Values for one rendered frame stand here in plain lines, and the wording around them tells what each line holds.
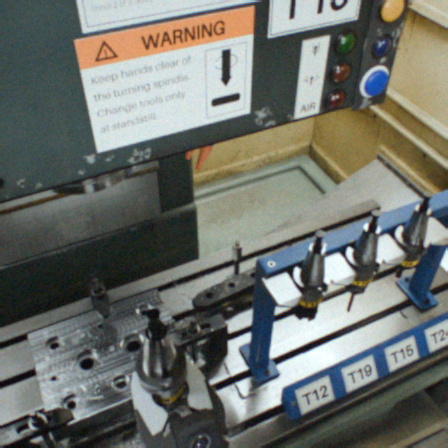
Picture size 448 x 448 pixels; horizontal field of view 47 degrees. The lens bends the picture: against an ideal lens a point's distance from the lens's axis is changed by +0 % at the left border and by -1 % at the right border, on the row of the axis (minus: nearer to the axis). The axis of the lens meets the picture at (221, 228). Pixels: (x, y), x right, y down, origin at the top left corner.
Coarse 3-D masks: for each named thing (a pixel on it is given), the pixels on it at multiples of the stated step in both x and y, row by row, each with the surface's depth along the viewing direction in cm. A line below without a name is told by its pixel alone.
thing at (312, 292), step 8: (296, 272) 88; (328, 272) 88; (296, 280) 87; (328, 280) 87; (304, 288) 86; (312, 288) 86; (320, 288) 86; (328, 288) 88; (304, 296) 87; (312, 296) 87
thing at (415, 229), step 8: (416, 208) 90; (416, 216) 90; (424, 216) 89; (408, 224) 92; (416, 224) 90; (424, 224) 90; (408, 232) 92; (416, 232) 91; (424, 232) 91; (408, 240) 93; (416, 240) 92; (424, 240) 93
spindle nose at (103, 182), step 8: (128, 168) 67; (104, 176) 64; (112, 176) 65; (120, 176) 66; (72, 184) 63; (80, 184) 63; (88, 184) 64; (96, 184) 64; (104, 184) 65; (112, 184) 66; (56, 192) 65; (64, 192) 65; (72, 192) 64; (80, 192) 65; (88, 192) 65; (96, 192) 66
